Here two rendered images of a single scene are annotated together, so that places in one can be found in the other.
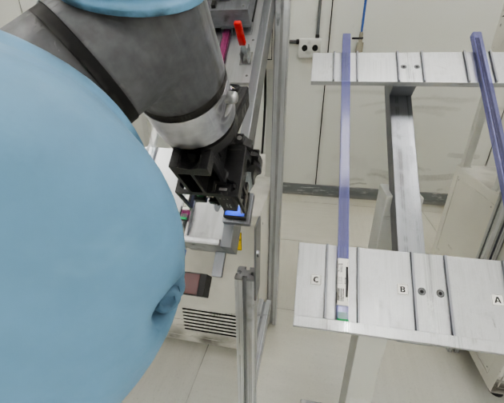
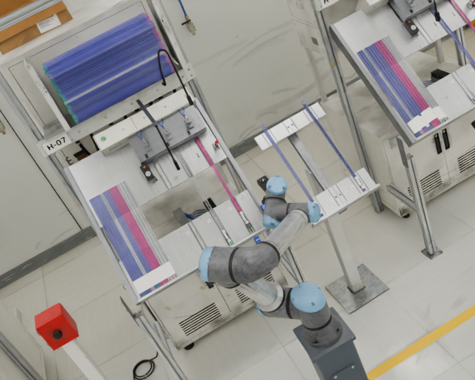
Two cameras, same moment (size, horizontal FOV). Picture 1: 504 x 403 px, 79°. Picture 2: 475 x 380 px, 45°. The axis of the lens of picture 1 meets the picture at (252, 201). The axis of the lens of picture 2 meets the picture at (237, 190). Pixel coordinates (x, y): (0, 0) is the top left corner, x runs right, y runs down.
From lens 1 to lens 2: 2.10 m
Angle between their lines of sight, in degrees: 19
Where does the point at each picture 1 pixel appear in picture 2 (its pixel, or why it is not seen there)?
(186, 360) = (252, 321)
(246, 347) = (294, 262)
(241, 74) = (220, 155)
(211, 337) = not seen: hidden behind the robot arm
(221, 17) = (193, 135)
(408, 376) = (366, 239)
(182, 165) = not seen: hidden behind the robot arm
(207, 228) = (259, 224)
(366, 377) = (342, 240)
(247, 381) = (301, 277)
